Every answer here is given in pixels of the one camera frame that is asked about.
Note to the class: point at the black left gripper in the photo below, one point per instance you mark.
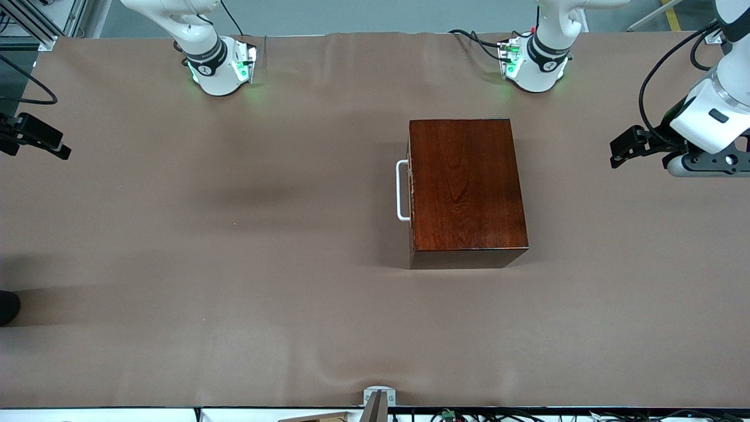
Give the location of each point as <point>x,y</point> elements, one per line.
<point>662,135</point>

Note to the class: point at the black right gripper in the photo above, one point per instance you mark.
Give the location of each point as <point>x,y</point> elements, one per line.
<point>13,133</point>

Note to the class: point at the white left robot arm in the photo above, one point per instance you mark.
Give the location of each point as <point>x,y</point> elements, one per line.
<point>548,58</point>

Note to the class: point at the aluminium extrusion bar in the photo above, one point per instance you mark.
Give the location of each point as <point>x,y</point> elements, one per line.
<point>713,36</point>

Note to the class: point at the yellow floor tape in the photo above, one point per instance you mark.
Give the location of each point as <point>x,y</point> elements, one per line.
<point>672,14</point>

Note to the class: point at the dark brown wooden cabinet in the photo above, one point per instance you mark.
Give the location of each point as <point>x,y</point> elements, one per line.
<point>469,187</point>

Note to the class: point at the black round object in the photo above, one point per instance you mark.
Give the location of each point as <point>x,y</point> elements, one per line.
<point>7,308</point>

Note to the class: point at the green terminal connector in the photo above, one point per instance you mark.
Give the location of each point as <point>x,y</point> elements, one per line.
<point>449,414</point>

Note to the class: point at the brown table cover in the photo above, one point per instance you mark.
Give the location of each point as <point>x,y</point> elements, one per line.
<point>293,351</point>

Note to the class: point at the light wooden plank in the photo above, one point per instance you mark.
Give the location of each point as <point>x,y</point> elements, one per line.
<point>316,418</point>

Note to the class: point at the aluminium frame structure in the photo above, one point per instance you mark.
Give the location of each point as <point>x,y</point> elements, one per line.
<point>41,23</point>

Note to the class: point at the silver arm base connector bracket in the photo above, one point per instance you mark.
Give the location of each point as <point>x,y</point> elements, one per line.
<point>508,58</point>
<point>247,61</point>

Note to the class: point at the silver metal bracket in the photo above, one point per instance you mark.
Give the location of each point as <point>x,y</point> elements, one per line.
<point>381,391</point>

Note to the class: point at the grey metal post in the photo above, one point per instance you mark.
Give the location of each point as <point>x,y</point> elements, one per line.
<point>375,410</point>

